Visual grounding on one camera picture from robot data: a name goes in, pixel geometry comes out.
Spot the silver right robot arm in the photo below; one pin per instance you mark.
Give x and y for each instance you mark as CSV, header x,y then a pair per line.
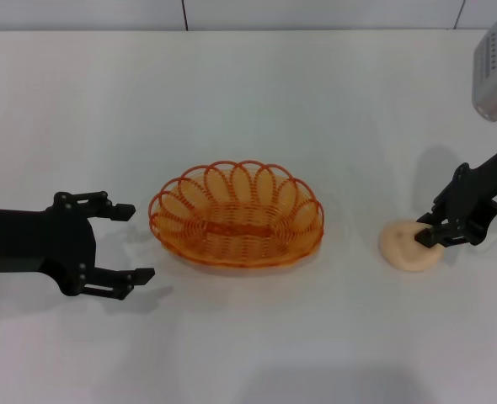
x,y
495,63

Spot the round beige bread bun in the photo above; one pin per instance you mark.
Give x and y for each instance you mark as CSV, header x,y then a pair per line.
x,y
400,248

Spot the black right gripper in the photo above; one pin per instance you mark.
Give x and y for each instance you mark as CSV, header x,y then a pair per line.
x,y
471,198

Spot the orange woven plastic basket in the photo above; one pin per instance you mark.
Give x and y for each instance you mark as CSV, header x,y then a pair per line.
x,y
236,227

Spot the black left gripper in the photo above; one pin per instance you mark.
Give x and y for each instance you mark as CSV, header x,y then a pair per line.
x,y
33,240

